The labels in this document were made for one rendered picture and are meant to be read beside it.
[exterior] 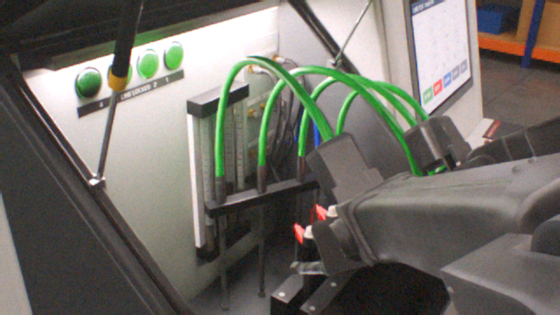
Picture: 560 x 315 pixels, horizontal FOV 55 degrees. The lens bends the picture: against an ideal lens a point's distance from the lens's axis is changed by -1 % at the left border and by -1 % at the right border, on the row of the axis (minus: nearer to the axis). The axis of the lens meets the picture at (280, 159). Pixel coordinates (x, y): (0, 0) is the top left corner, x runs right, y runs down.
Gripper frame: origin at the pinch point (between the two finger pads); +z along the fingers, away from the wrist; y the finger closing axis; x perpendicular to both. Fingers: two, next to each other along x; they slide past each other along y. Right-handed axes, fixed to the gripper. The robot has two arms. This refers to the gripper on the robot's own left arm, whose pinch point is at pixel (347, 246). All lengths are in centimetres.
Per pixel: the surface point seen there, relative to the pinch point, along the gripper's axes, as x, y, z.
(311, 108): -17.6, -0.1, -8.0
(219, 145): -25.3, 12.3, 20.0
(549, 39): -162, -343, 406
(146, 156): -26.8, 25.0, 18.6
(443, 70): -39, -50, 54
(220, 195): -18.1, 14.7, 27.3
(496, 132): -24, -70, 80
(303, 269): 0.7, 5.8, 9.3
